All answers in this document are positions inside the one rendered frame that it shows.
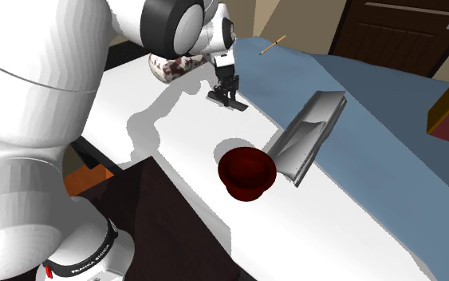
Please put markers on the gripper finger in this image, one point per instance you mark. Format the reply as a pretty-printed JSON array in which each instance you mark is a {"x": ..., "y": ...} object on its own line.
[
  {"x": 222, "y": 88},
  {"x": 234, "y": 85}
]

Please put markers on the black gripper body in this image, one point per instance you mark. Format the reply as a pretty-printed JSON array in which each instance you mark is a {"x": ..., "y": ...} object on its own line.
[{"x": 224, "y": 72}]

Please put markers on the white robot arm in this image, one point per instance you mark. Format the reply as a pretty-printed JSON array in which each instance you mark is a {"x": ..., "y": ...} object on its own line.
[{"x": 33, "y": 116}]

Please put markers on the black flat rectangular object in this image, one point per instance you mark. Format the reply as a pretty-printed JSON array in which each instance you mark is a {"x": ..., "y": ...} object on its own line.
[{"x": 233, "y": 103}]

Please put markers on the thin wooden stick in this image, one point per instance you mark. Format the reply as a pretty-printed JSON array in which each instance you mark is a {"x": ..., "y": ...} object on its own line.
[{"x": 272, "y": 44}]

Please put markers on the dark red bowl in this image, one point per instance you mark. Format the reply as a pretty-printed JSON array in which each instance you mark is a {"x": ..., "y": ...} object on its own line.
[{"x": 247, "y": 173}]

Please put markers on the silver grey book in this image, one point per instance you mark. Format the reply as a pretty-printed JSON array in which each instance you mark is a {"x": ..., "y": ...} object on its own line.
[{"x": 309, "y": 136}]

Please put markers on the dark brown robot stand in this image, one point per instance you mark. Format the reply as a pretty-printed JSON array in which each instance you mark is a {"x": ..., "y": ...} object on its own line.
[{"x": 169, "y": 225}]

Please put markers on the orange side table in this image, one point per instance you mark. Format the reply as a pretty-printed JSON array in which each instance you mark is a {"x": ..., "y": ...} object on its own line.
[{"x": 88, "y": 180}]

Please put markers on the dark brown door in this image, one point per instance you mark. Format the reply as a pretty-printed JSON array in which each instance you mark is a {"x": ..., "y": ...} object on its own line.
[{"x": 395, "y": 35}]

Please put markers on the bed with blue blanket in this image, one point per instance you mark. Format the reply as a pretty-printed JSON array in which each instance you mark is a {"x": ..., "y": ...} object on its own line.
[{"x": 325, "y": 233}]

